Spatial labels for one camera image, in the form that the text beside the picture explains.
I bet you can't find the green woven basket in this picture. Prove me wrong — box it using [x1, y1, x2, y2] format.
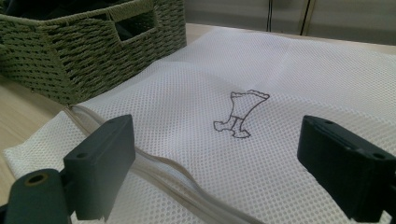
[0, 0, 188, 106]

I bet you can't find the black cable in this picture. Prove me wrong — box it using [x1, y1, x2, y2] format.
[266, 0, 274, 33]
[299, 0, 312, 35]

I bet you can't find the dark grey cloth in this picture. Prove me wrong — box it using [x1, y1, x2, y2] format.
[2, 0, 157, 42]

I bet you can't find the white mesh laundry bag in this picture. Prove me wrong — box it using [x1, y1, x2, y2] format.
[3, 26, 396, 224]

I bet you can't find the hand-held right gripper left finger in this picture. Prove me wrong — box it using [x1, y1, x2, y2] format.
[63, 114, 136, 222]

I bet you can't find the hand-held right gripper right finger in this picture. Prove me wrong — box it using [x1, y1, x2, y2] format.
[296, 114, 396, 224]

